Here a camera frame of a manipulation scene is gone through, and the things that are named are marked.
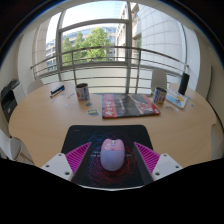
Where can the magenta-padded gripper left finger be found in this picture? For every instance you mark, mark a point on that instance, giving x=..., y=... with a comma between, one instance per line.
x=59, y=165

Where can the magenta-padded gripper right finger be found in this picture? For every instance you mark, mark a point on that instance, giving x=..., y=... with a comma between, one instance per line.
x=164, y=165

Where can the lilac and pink computer mouse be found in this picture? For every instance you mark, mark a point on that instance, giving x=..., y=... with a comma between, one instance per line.
x=112, y=155

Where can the black mouse pad, red-blue print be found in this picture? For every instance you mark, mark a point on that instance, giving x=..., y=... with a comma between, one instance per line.
x=86, y=135

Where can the white chair with wooden legs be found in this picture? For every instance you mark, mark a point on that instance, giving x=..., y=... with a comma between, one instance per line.
x=11, y=148

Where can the small teal card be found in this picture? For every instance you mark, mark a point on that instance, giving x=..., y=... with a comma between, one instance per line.
x=93, y=112

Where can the red and black magazine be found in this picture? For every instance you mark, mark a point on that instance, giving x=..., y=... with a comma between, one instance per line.
x=130, y=105

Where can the blue and white cup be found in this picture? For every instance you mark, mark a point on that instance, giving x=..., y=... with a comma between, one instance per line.
x=159, y=96

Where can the blue and white marker pen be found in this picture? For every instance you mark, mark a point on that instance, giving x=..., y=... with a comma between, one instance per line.
x=57, y=94

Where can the black rectangular case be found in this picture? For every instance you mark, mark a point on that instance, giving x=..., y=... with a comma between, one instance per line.
x=57, y=88

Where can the black and white office printer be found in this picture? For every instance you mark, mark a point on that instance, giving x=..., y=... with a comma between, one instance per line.
x=9, y=100

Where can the black upright speaker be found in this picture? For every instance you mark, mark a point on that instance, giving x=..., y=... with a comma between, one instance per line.
x=183, y=84

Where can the grey metal balcony railing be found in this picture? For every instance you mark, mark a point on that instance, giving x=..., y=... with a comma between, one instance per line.
x=74, y=70

